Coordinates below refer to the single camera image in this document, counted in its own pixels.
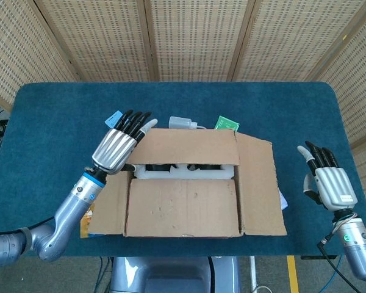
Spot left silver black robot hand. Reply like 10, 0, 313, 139
91, 110, 158, 175

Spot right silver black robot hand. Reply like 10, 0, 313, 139
296, 140, 358, 212

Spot cardboard box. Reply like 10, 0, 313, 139
80, 128, 288, 239

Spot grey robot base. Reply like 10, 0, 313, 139
109, 256, 241, 293

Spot small light blue box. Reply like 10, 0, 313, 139
105, 110, 123, 126

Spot black cup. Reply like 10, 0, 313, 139
145, 164, 172, 172
187, 164, 223, 172

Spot teal table mat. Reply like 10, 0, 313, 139
0, 81, 366, 258

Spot translucent plastic bottle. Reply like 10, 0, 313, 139
168, 116, 207, 131

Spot white foam insert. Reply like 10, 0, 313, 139
133, 163, 235, 181

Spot orange yellow printed box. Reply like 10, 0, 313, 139
80, 204, 106, 239

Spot green packet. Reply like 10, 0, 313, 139
214, 115, 240, 132

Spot white pole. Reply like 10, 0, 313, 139
249, 255, 257, 293

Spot black arm cable with plug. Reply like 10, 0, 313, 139
317, 213, 366, 293

